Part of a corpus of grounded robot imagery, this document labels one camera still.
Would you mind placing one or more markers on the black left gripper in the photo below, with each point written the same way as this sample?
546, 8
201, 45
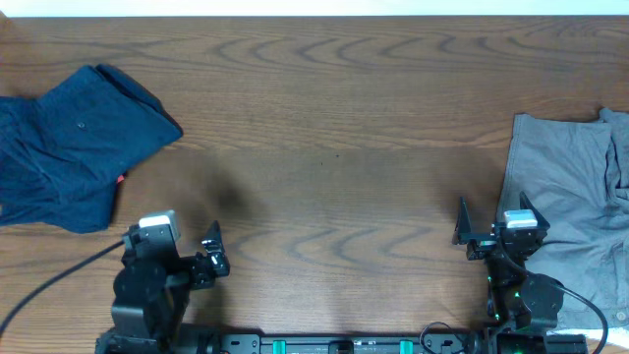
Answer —
206, 265

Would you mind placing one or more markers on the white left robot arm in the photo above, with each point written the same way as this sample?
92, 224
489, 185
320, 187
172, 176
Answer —
152, 293

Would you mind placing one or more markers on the grey button shirt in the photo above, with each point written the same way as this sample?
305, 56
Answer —
576, 176

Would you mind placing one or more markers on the dark blue denim shorts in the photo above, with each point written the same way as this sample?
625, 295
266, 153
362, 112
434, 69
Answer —
61, 153

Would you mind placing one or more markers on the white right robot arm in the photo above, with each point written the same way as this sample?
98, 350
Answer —
522, 306

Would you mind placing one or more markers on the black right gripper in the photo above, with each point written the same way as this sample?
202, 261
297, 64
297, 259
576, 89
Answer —
484, 243

